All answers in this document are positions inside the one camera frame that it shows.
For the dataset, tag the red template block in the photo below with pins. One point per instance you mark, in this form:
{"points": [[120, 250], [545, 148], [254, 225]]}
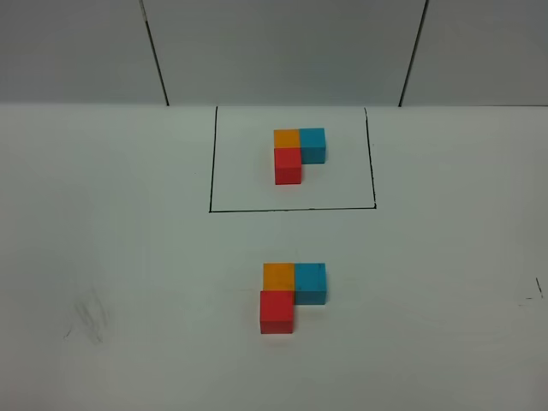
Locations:
{"points": [[288, 166]]}

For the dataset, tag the orange template block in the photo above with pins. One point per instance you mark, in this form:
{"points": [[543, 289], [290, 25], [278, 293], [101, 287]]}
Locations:
{"points": [[287, 138]]}

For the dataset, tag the blue template block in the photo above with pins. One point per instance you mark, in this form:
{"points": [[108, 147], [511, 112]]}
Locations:
{"points": [[313, 145]]}

